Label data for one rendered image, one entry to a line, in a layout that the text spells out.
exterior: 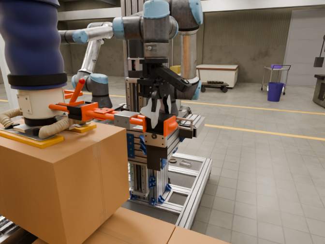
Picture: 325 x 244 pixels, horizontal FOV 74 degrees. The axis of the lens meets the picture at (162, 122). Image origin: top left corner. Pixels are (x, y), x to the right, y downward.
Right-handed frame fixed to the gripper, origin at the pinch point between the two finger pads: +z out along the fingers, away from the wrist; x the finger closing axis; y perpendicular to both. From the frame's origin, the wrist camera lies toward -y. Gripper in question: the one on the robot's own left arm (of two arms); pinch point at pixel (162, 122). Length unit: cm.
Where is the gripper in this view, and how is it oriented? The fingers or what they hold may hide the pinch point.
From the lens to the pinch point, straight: 71.4
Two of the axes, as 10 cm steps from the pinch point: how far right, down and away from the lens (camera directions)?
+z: 0.0, 9.5, 3.0
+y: -8.9, -1.4, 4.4
